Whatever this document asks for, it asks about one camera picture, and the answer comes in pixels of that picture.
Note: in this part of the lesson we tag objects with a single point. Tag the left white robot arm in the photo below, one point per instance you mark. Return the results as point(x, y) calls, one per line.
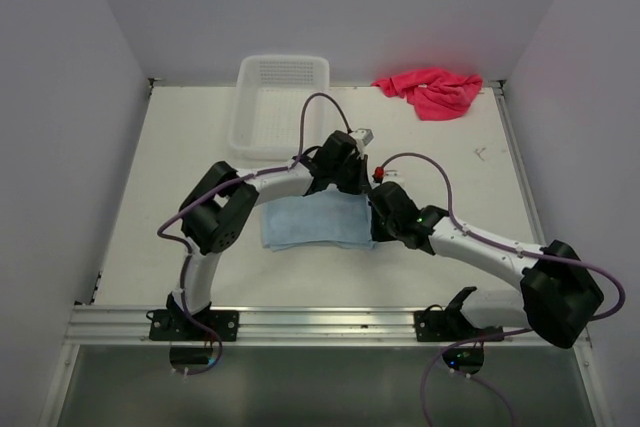
point(213, 215)

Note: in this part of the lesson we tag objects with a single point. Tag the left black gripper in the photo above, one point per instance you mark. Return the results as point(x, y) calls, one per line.
point(360, 181)

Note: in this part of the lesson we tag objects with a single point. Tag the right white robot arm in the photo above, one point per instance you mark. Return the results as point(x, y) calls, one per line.
point(548, 292)

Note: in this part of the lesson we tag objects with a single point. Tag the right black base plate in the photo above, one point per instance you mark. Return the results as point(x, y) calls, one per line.
point(446, 324)

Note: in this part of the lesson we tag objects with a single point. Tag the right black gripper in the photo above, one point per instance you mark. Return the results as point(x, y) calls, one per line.
point(376, 233)

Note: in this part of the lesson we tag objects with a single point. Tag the light blue towel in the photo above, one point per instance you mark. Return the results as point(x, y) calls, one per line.
point(325, 218)

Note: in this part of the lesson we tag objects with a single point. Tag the aluminium mounting rail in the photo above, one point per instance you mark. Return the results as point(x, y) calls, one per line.
point(259, 327)

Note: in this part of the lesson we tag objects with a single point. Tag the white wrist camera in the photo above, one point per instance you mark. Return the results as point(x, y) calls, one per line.
point(383, 175)
point(363, 137)

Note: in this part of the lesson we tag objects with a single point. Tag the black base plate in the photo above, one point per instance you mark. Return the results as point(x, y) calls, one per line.
point(446, 324)
point(171, 326)

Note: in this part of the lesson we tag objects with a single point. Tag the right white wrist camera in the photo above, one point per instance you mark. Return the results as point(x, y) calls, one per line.
point(383, 175)

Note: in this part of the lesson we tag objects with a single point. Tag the pink towel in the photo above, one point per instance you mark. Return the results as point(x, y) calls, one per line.
point(436, 94)

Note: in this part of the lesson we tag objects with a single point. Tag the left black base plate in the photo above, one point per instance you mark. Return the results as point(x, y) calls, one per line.
point(171, 326)

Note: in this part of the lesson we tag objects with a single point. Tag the white plastic basket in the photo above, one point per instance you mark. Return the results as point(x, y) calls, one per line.
point(266, 111)

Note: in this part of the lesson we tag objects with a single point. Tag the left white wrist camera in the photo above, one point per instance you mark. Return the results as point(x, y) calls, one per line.
point(363, 137)

